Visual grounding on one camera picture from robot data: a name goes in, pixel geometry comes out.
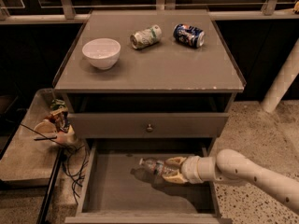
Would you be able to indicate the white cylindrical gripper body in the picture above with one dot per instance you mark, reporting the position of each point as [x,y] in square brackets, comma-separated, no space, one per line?
[190,169]

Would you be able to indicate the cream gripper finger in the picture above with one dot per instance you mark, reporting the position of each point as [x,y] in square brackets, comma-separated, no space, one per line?
[176,161]
[176,178]

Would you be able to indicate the clear plastic water bottle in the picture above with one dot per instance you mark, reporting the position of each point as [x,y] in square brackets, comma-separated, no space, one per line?
[157,167]

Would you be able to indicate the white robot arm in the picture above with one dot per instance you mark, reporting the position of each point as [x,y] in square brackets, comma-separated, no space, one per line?
[231,166]

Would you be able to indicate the round metal drawer knob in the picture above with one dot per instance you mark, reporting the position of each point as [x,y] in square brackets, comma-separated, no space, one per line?
[149,128]

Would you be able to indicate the closed grey top drawer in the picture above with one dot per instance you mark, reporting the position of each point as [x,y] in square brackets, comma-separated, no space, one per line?
[133,125]

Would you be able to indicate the open grey middle drawer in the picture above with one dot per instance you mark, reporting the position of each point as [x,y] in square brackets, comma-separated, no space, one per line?
[117,190]

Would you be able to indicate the grey wooden drawer cabinet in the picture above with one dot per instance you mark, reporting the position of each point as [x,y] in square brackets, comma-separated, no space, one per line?
[167,77]

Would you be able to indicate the blue soda can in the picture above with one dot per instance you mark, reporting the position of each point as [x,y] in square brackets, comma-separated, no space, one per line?
[189,35]

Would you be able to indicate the green white soda can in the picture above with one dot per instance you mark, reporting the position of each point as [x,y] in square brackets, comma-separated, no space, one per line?
[147,37]

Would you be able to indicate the white ceramic bowl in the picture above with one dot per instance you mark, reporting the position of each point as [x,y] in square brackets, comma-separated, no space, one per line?
[102,53]

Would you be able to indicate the grey side tray table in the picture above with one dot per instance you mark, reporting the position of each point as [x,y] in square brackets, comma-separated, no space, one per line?
[25,158]

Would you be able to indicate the metal window railing frame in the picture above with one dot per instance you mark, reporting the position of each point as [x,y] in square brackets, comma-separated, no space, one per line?
[69,11]

